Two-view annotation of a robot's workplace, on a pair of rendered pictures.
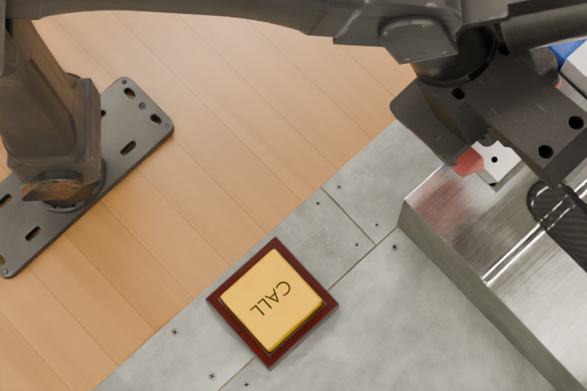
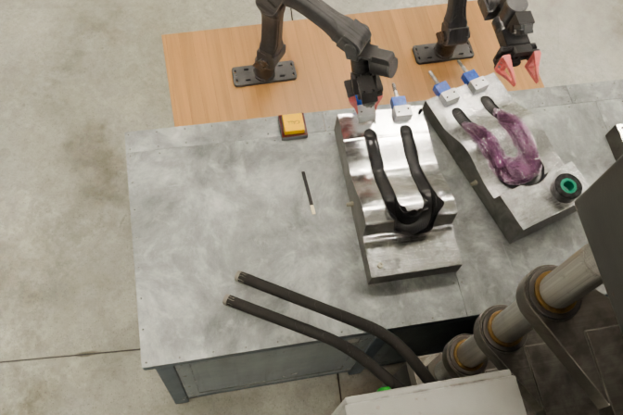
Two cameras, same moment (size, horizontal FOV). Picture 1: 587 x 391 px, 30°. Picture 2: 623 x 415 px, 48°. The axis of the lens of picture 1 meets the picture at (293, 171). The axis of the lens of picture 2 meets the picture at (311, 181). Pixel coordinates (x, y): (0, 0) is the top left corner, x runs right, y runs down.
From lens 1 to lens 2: 1.31 m
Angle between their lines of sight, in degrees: 12
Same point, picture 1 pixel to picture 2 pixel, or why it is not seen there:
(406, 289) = (326, 144)
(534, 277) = (355, 146)
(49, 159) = (266, 53)
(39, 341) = (234, 103)
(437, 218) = (342, 122)
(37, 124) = (270, 40)
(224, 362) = (273, 132)
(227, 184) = (299, 97)
